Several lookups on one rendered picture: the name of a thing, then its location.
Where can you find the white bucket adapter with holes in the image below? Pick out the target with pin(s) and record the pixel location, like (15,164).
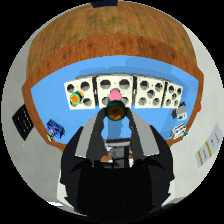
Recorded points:
(114,81)
(150,87)
(170,94)
(90,92)

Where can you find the pink sample tube with dark green cap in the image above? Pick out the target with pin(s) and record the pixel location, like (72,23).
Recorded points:
(51,132)

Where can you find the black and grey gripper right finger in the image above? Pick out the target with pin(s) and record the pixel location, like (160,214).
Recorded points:
(147,144)

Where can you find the blue tube rack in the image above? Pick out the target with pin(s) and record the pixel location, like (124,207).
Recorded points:
(58,131)

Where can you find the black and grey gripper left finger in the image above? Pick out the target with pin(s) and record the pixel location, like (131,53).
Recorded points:
(86,146)

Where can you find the blue bench mat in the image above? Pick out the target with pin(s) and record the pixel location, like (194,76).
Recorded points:
(51,102)

